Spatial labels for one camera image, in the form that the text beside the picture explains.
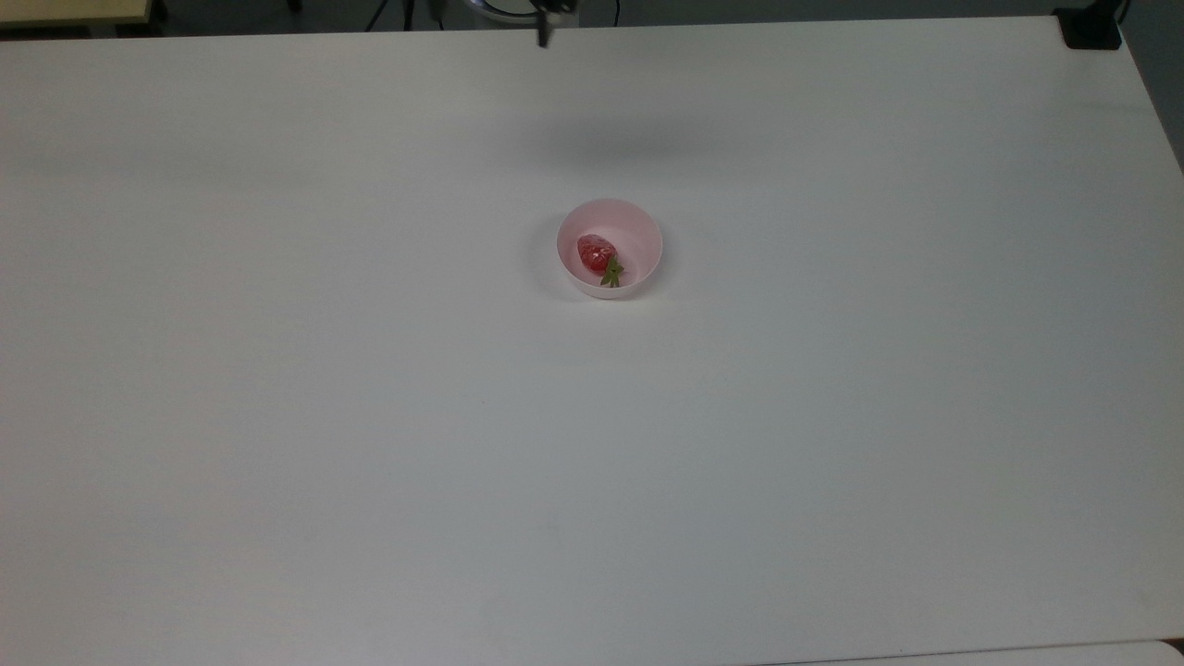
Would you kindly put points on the black table clamp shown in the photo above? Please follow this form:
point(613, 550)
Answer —
point(1090, 28)

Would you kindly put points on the red strawberry with green leaves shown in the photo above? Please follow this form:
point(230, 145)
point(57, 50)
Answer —
point(598, 252)

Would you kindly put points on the pink plastic bowl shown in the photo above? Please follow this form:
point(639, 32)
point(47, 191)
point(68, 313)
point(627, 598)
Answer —
point(638, 242)

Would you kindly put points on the beige wooden table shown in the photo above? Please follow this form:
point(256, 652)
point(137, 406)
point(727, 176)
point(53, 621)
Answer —
point(74, 10)

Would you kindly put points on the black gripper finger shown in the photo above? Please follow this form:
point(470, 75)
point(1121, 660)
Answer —
point(544, 30)

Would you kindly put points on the black stand legs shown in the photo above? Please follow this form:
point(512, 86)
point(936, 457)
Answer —
point(408, 15)

